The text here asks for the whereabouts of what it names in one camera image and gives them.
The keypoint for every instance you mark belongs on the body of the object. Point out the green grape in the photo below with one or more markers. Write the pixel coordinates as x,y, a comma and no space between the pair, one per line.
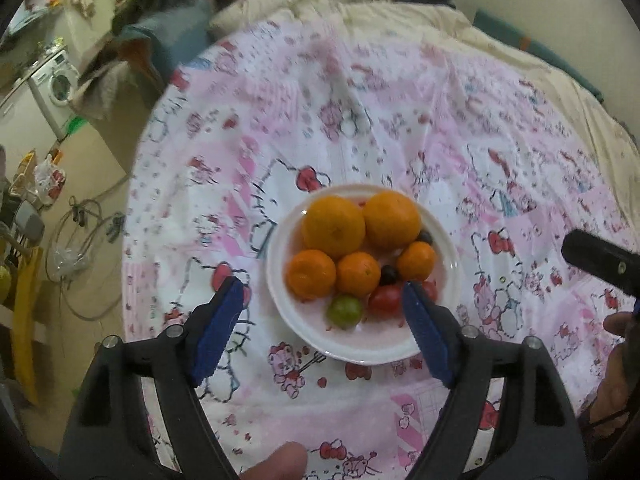
345,311

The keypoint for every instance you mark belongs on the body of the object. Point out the small orange mandarin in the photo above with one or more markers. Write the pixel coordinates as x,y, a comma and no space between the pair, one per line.
416,262

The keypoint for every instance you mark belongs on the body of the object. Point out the red cherry tomato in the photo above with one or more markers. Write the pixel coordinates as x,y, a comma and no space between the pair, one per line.
385,302

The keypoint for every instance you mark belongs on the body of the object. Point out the medium orange mandarin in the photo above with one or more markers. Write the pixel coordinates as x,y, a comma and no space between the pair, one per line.
392,220

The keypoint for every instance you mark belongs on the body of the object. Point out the Hello Kitty pink tablecloth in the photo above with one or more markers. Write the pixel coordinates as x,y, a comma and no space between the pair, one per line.
258,122

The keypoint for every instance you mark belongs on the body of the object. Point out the large orange with leaf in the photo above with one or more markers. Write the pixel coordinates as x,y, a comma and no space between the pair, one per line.
334,225

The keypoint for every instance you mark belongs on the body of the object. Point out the yellow wooden chair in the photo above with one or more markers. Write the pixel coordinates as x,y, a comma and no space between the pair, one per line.
19,292

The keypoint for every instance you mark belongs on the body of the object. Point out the person's left hand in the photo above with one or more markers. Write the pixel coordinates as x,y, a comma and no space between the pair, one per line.
289,462

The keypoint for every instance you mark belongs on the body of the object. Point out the white washing machine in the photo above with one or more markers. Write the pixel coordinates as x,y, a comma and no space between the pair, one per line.
54,83

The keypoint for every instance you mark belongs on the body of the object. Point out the white pink plate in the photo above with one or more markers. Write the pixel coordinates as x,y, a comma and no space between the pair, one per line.
374,340

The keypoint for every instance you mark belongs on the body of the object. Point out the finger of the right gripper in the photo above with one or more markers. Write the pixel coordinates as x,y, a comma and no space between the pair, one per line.
602,259

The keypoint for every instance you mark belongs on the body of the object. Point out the dark purple grape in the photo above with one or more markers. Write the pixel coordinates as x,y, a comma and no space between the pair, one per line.
425,237

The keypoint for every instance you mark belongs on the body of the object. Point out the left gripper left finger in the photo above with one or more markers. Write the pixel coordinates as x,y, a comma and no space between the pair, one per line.
178,360

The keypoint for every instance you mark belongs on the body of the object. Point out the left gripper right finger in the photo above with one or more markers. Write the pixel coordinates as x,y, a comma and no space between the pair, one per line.
464,366

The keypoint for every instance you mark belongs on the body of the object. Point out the person's right hand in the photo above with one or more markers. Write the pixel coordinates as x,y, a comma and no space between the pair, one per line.
613,414

